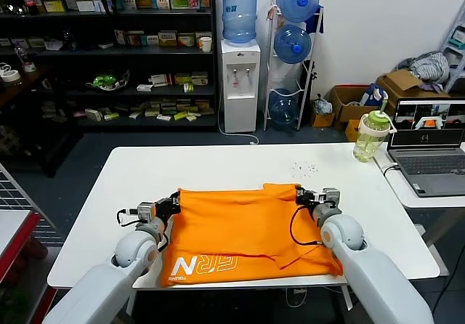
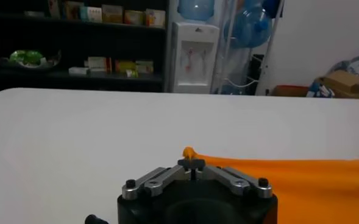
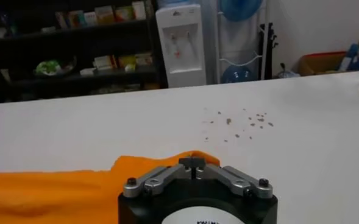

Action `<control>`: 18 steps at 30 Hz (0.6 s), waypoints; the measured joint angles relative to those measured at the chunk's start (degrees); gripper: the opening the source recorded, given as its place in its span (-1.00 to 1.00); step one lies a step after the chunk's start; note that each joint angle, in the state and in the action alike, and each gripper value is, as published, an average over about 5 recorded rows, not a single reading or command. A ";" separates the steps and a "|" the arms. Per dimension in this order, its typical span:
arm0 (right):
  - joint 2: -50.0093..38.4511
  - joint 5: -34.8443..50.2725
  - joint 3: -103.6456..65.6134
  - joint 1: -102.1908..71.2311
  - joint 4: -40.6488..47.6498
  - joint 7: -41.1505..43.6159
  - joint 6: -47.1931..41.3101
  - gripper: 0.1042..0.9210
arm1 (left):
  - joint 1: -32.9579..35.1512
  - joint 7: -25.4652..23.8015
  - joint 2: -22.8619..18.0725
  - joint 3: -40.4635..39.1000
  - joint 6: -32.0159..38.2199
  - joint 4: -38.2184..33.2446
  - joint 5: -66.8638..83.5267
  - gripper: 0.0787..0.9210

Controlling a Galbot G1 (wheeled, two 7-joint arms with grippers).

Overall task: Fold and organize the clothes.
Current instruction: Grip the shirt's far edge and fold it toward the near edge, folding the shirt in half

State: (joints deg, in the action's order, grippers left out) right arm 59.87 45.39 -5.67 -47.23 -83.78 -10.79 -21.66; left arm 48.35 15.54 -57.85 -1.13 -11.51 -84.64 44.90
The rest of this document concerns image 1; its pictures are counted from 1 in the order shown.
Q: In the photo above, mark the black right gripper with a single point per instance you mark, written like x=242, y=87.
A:
x=314, y=198

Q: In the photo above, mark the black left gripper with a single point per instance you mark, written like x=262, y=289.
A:
x=164, y=207

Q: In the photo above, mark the orange t-shirt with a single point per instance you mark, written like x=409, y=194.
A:
x=236, y=229

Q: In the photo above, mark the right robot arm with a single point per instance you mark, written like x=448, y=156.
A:
x=374, y=276

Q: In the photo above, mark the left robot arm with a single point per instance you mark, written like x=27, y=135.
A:
x=105, y=287

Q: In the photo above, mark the cardboard box under clothes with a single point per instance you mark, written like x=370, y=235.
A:
x=399, y=79

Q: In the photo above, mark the grey striped clothes pile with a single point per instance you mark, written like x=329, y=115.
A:
x=432, y=65

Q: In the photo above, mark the large white table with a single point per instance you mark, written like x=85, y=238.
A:
x=127, y=178

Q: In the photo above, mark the yellow carton under bag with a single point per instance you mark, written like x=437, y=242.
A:
x=322, y=120

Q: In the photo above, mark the small yellow carton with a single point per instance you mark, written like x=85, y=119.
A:
x=353, y=130

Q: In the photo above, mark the green lid drinking bottle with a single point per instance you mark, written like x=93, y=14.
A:
x=367, y=141

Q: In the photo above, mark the grey plastic bag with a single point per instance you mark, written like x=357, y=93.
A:
x=322, y=105

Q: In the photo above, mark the open cardboard box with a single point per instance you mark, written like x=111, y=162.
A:
x=341, y=110

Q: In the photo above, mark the white side table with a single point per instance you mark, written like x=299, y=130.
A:
x=399, y=192

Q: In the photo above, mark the white water dispenser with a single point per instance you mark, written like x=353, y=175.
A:
x=239, y=112

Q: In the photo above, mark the black tripod stand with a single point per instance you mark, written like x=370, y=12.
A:
x=311, y=76

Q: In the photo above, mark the blue and white bag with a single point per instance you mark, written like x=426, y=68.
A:
x=372, y=94

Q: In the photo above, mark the grey open laptop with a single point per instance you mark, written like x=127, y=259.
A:
x=428, y=163

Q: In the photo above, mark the white metal jug rack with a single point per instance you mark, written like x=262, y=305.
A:
x=271, y=65

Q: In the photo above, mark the bowl with green items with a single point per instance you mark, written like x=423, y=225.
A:
x=107, y=81

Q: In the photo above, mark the black shelf unit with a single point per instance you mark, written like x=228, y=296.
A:
x=163, y=52

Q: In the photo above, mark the white paper cup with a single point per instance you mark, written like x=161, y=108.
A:
x=206, y=45

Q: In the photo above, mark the red and white cabinet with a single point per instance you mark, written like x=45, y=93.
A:
x=14, y=229

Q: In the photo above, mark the pink cloth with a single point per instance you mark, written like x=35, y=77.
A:
x=271, y=13

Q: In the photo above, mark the dark wooden side table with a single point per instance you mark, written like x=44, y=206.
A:
x=36, y=78

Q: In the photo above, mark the upright blue water jug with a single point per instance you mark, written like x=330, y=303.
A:
x=239, y=14

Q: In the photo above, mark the dark blue bottle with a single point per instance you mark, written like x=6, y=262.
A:
x=70, y=41

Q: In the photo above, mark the green and white box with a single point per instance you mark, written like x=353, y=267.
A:
x=179, y=3

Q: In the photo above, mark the white tape roll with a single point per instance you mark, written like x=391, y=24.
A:
x=10, y=75

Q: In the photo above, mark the white storage rack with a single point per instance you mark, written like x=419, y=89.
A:
x=456, y=51

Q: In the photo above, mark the flat white box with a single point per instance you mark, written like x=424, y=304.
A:
x=86, y=6

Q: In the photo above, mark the yellow flat box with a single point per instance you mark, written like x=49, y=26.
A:
x=54, y=6

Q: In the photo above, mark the cola bottle red label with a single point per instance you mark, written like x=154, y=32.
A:
x=31, y=5

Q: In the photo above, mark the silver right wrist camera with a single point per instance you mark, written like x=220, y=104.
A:
x=331, y=197

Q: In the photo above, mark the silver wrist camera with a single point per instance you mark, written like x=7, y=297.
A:
x=146, y=212
x=331, y=197

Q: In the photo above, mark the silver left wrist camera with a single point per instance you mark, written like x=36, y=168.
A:
x=146, y=212

